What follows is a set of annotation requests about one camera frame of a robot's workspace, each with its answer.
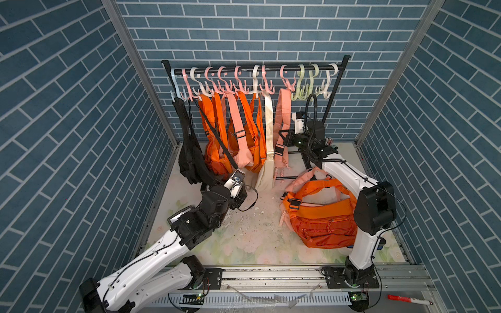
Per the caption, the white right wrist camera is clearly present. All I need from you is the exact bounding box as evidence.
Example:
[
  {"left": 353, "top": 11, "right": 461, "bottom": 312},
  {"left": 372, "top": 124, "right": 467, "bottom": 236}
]
[{"left": 292, "top": 111, "right": 305, "bottom": 135}]

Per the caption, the black bag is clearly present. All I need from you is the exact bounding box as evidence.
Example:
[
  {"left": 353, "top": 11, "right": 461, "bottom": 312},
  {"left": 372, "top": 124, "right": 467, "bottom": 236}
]
[{"left": 172, "top": 97, "right": 224, "bottom": 188}]

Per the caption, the red white marker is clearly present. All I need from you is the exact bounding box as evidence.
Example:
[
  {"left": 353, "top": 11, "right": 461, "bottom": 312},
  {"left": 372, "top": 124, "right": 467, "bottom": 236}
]
[{"left": 387, "top": 295, "right": 433, "bottom": 306}]

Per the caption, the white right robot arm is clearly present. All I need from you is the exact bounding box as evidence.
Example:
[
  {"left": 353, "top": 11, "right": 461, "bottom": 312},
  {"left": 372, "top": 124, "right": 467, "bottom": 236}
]
[{"left": 282, "top": 110, "right": 397, "bottom": 288}]

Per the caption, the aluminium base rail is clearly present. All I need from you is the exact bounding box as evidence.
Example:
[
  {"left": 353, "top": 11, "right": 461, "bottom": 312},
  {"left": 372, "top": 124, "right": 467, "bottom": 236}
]
[{"left": 141, "top": 264, "right": 446, "bottom": 312}]

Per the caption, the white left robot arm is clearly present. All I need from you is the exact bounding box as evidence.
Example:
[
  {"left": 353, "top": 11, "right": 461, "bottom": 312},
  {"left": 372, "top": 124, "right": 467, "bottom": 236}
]
[{"left": 79, "top": 184, "right": 247, "bottom": 312}]

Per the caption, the black clothes rack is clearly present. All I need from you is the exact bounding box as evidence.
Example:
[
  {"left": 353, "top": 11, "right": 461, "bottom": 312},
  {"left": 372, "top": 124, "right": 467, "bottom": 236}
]
[{"left": 161, "top": 54, "right": 352, "bottom": 181}]

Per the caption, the green hook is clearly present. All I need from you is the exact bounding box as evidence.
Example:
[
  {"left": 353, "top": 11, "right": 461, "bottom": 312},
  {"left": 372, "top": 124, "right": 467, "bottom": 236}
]
[
  {"left": 305, "top": 63, "right": 320, "bottom": 97},
  {"left": 291, "top": 64, "right": 305, "bottom": 101}
]

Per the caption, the orange bag left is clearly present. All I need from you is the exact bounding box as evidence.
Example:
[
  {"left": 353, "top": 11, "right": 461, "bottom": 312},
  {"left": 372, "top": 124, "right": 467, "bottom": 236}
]
[{"left": 198, "top": 93, "right": 237, "bottom": 176}]

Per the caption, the light blue hook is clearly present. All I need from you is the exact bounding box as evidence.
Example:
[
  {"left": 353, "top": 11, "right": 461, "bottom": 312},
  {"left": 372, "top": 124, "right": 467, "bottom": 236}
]
[{"left": 170, "top": 68, "right": 185, "bottom": 100}]

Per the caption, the blue card device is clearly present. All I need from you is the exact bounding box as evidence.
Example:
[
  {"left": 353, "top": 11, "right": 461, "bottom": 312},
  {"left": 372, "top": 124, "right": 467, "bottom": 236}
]
[{"left": 347, "top": 238, "right": 387, "bottom": 250}]

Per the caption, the white hook right end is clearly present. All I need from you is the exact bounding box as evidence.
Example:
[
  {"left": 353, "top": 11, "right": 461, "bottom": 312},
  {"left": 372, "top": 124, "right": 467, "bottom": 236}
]
[{"left": 317, "top": 63, "right": 339, "bottom": 99}]

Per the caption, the dark orange bag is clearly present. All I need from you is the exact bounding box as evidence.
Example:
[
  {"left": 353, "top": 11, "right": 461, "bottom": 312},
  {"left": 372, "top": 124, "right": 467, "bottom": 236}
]
[{"left": 293, "top": 214, "right": 357, "bottom": 249}]

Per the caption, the beige bag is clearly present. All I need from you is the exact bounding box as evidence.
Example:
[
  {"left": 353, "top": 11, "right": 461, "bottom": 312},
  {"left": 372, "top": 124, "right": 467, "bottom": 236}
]
[{"left": 255, "top": 91, "right": 275, "bottom": 193}]

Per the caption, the bright orange crescent bag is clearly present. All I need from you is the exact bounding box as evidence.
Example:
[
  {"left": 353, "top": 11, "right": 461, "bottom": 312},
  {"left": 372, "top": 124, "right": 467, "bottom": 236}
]
[{"left": 283, "top": 179, "right": 357, "bottom": 219}]

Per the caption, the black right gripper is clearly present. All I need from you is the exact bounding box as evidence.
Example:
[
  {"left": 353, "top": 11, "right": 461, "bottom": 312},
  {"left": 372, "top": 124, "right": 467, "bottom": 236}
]
[{"left": 278, "top": 131, "right": 313, "bottom": 156}]

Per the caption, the pink hook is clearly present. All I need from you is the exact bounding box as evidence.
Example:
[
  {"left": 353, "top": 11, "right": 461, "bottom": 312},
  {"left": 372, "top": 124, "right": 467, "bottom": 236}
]
[{"left": 279, "top": 65, "right": 296, "bottom": 93}]

